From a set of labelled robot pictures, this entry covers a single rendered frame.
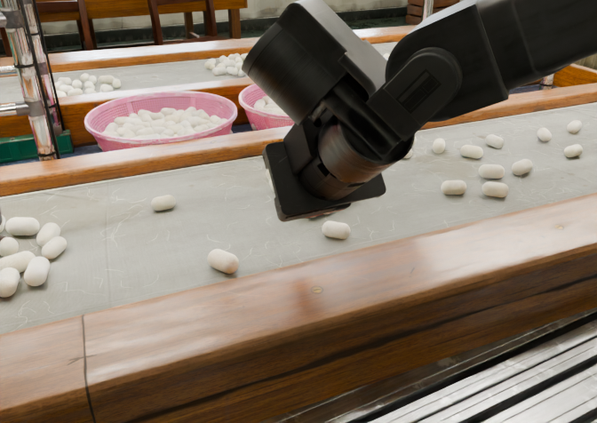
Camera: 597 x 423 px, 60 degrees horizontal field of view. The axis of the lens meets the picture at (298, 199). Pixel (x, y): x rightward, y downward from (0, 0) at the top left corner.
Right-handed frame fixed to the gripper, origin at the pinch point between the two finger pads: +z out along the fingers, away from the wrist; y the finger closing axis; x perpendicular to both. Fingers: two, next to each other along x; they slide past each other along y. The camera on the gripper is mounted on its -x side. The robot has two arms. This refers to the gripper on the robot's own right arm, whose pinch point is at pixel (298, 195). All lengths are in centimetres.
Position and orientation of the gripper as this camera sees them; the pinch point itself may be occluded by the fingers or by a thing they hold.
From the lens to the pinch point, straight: 53.8
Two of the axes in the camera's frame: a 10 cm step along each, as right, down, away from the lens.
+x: 2.6, 9.5, -1.7
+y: -9.2, 1.9, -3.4
